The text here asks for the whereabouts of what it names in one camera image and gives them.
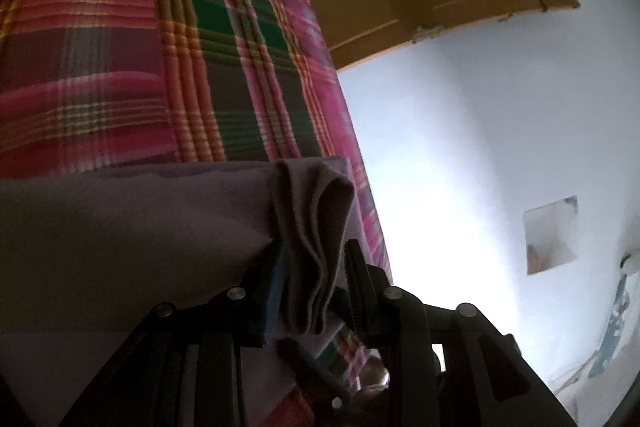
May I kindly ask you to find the purple fleece sweater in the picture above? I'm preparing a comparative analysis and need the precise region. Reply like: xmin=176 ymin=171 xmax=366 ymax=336
xmin=1 ymin=157 xmax=361 ymax=426

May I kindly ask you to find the person right hand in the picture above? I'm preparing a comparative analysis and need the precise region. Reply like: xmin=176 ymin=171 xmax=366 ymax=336
xmin=352 ymin=357 xmax=390 ymax=402

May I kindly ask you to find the red green plaid blanket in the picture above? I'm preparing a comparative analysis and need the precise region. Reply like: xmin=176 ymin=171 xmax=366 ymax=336
xmin=0 ymin=0 xmax=394 ymax=427

